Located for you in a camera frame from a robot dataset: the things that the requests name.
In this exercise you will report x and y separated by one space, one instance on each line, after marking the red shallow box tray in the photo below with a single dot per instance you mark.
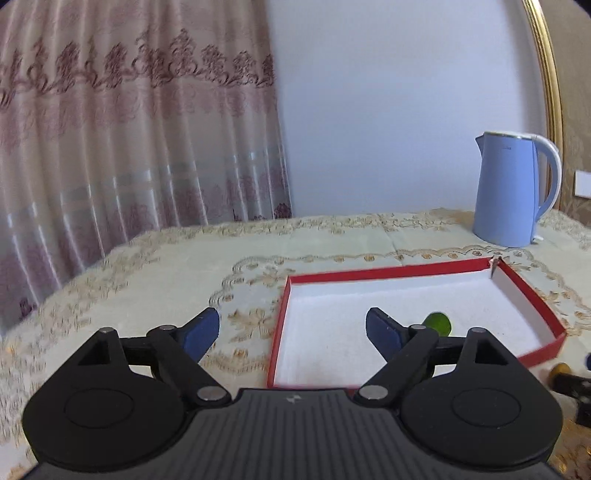
321 339

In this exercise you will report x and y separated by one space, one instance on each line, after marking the gold ornate frame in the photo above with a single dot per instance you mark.
561 37

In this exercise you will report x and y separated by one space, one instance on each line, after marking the yellow mango fruit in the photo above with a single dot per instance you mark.
557 370

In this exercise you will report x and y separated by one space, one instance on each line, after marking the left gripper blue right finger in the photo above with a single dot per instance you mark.
406 350

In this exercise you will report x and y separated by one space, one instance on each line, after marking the light blue electric kettle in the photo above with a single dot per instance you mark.
508 205

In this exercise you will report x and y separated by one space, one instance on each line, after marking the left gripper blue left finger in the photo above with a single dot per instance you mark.
178 351

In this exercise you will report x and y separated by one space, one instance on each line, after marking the pink floral curtain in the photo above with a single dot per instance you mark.
120 117

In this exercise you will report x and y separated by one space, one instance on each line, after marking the cream embroidered tablecloth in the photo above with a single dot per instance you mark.
168 276

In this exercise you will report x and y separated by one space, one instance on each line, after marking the white wall switch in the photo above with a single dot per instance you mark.
582 184

